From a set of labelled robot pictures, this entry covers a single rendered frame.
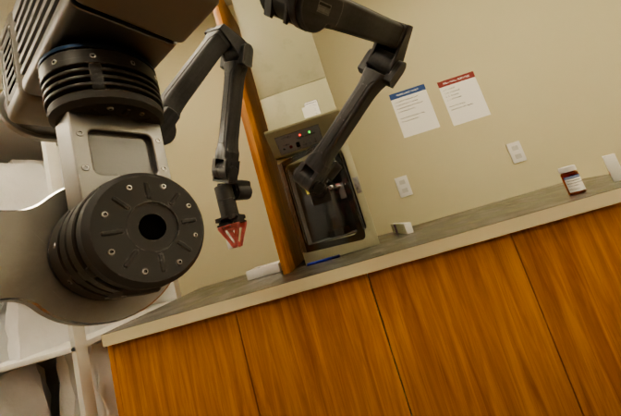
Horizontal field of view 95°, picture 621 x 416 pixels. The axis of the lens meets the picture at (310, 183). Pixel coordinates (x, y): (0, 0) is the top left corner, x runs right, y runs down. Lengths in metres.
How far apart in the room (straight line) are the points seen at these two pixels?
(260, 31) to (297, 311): 1.23
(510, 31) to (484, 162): 0.78
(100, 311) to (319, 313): 0.66
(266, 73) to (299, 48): 0.19
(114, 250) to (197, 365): 0.84
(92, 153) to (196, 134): 1.54
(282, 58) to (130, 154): 1.09
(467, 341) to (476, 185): 0.96
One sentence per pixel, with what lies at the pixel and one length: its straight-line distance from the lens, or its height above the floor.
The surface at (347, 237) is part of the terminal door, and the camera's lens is 1.08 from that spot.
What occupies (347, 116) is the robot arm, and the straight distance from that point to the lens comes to 0.80.
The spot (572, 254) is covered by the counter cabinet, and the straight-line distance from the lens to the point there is 1.16.
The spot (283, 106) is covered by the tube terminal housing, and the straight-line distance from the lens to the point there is 1.34.
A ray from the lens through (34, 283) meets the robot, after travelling 0.47.
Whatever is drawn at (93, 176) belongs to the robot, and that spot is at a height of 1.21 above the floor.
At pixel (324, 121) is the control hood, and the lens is 1.19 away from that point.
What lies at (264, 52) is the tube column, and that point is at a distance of 1.49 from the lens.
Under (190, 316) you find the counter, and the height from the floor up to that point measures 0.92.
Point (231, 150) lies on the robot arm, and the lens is 0.94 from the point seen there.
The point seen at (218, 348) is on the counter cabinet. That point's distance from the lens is 1.11.
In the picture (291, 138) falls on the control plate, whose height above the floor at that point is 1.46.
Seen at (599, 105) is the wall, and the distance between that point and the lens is 2.22.
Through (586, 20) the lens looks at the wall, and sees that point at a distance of 2.40.
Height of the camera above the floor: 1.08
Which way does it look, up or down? 9 degrees up
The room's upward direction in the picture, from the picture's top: 17 degrees counter-clockwise
